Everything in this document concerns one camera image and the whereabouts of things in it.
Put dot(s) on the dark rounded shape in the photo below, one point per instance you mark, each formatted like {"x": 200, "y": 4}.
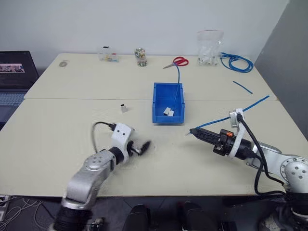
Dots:
{"x": 195, "y": 216}
{"x": 137, "y": 216}

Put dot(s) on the dark laptop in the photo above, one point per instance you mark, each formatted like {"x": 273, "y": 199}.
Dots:
{"x": 14, "y": 79}

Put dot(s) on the jar of colourful beads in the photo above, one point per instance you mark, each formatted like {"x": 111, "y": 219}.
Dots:
{"x": 141, "y": 56}

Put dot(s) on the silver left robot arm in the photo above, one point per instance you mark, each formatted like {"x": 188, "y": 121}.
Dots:
{"x": 84, "y": 183}

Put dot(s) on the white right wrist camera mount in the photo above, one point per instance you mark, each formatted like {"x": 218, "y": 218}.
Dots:
{"x": 239, "y": 134}

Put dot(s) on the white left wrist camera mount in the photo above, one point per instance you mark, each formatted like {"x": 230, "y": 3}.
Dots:
{"x": 121, "y": 134}

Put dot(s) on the white power strip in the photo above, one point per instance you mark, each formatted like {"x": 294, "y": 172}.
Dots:
{"x": 3, "y": 207}

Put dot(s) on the blue plastic bin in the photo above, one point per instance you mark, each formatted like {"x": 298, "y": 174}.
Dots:
{"x": 160, "y": 96}

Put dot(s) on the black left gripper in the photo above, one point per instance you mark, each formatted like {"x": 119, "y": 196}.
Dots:
{"x": 132, "y": 147}

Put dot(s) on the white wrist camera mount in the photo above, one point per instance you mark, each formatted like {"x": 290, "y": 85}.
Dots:
{"x": 239, "y": 134}
{"x": 121, "y": 134}

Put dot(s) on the clear plastic bag of couplers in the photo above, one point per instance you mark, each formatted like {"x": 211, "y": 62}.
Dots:
{"x": 208, "y": 48}

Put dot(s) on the white coupler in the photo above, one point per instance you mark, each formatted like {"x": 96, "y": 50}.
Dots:
{"x": 124, "y": 108}
{"x": 171, "y": 113}
{"x": 166, "y": 111}

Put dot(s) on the clear plastic box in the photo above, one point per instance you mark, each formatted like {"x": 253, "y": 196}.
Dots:
{"x": 108, "y": 56}

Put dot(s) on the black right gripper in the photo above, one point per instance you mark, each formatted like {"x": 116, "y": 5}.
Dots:
{"x": 225, "y": 144}

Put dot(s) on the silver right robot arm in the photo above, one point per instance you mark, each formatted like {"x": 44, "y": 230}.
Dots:
{"x": 288, "y": 168}

